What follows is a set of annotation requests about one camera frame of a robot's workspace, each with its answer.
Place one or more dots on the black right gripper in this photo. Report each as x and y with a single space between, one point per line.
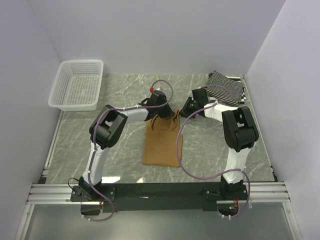
184 112

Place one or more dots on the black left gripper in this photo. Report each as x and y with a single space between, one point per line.
168 112

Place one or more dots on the mustard garment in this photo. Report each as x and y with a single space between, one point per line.
162 142

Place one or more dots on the black white striped tank top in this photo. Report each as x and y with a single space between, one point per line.
241 92

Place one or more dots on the striped tank tops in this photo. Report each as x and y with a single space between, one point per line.
223 86

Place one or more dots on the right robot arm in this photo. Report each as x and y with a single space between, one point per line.
240 135

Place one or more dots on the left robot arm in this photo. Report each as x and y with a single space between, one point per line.
107 129

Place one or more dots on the white plastic basket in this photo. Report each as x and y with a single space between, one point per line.
77 85

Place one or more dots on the black base beam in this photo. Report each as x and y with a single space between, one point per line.
115 197

